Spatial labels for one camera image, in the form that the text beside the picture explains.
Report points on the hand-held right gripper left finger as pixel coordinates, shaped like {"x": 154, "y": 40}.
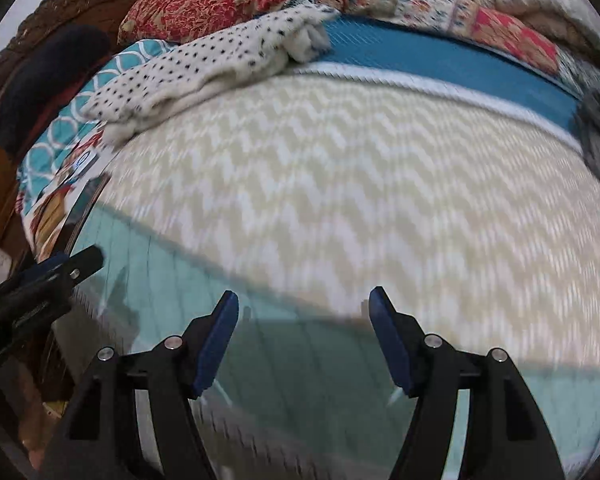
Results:
{"x": 215, "y": 340}

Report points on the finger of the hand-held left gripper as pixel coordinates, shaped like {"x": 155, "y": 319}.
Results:
{"x": 80, "y": 262}
{"x": 40, "y": 269}

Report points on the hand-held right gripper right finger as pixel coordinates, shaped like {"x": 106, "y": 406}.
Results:
{"x": 390, "y": 340}

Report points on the cream spotted fleece garment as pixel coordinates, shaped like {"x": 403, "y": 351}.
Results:
{"x": 205, "y": 65}

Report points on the dark flat tablet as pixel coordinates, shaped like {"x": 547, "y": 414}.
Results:
{"x": 82, "y": 210}

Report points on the white floral print cloth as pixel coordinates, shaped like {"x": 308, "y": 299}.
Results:
{"x": 55, "y": 210}

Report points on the small white packet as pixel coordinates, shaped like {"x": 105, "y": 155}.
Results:
{"x": 82, "y": 162}

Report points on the teal lattice print cloth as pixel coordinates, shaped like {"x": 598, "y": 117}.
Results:
{"x": 65, "y": 125}

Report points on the beige zigzag aqua bedsheet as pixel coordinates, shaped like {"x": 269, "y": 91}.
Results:
{"x": 330, "y": 170}

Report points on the dark blue cushion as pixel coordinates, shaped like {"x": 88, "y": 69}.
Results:
{"x": 45, "y": 75}

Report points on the carved wooden headboard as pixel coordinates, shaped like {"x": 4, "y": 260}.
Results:
{"x": 55, "y": 5}

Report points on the teal blue mat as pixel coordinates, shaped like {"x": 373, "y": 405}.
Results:
{"x": 455, "y": 65}

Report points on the red floral pillow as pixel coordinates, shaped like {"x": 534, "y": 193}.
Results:
{"x": 215, "y": 0}

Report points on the patchwork quilt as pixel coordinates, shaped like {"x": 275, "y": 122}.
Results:
{"x": 420, "y": 0}

